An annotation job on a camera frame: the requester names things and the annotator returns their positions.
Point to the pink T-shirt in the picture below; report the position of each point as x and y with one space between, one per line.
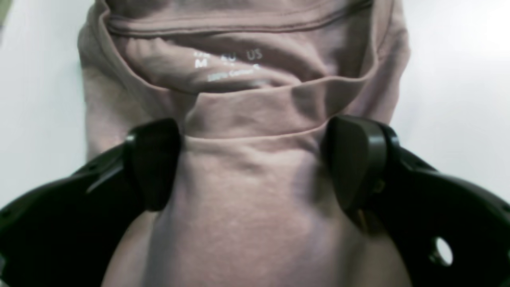
252 85

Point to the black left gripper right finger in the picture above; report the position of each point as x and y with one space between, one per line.
448 231

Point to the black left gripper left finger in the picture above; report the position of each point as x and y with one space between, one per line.
64 233

